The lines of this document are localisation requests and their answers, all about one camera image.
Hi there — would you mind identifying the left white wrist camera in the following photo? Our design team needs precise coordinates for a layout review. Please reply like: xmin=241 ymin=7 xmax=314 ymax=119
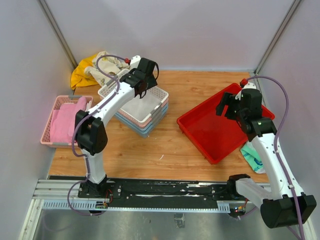
xmin=124 ymin=55 xmax=141 ymax=70

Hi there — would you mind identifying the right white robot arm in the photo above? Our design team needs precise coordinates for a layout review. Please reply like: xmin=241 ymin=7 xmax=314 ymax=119
xmin=216 ymin=88 xmax=317 ymax=229

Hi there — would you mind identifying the grey slotted cable duct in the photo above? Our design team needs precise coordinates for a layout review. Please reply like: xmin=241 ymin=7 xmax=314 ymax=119
xmin=41 ymin=199 xmax=231 ymax=214

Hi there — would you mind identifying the cream patterned cloth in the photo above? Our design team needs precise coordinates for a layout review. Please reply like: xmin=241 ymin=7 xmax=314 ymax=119
xmin=84 ymin=51 xmax=130 ymax=87

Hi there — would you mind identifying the pink towel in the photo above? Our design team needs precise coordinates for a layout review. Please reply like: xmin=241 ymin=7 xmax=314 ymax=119
xmin=50 ymin=96 xmax=87 ymax=144

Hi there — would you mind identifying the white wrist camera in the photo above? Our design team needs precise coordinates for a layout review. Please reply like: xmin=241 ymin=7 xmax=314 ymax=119
xmin=238 ymin=78 xmax=257 ymax=95
xmin=124 ymin=55 xmax=141 ymax=70

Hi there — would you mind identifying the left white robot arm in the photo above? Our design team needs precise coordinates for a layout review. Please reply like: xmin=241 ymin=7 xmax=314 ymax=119
xmin=71 ymin=57 xmax=159 ymax=198

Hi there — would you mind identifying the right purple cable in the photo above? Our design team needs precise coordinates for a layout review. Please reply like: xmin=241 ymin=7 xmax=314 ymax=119
xmin=243 ymin=75 xmax=306 ymax=240

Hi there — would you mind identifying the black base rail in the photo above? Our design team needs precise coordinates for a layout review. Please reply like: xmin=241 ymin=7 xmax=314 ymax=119
xmin=77 ymin=178 xmax=246 ymax=207

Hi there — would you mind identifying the purple cable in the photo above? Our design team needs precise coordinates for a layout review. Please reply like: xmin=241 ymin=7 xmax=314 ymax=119
xmin=66 ymin=54 xmax=130 ymax=216
xmin=243 ymin=75 xmax=306 ymax=240

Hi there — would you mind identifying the pink perforated basket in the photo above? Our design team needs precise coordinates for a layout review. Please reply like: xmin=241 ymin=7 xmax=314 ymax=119
xmin=114 ymin=98 xmax=169 ymax=131

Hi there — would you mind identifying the large red plastic bin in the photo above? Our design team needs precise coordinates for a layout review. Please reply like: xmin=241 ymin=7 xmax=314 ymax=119
xmin=176 ymin=83 xmax=277 ymax=164

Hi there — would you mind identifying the white perforated basket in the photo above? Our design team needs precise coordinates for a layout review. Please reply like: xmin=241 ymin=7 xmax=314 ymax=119
xmin=93 ymin=73 xmax=169 ymax=126

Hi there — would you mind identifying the yellow cloth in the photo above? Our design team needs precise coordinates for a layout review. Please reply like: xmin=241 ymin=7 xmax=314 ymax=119
xmin=70 ymin=54 xmax=98 ymax=90

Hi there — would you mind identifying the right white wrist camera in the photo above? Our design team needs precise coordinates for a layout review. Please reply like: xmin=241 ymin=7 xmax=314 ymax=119
xmin=238 ymin=78 xmax=257 ymax=95

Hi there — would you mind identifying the small pink side basket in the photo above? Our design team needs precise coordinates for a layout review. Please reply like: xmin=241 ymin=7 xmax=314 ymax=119
xmin=40 ymin=95 xmax=93 ymax=149

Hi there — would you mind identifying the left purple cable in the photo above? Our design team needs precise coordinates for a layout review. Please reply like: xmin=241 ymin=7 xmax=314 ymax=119
xmin=66 ymin=54 xmax=130 ymax=216

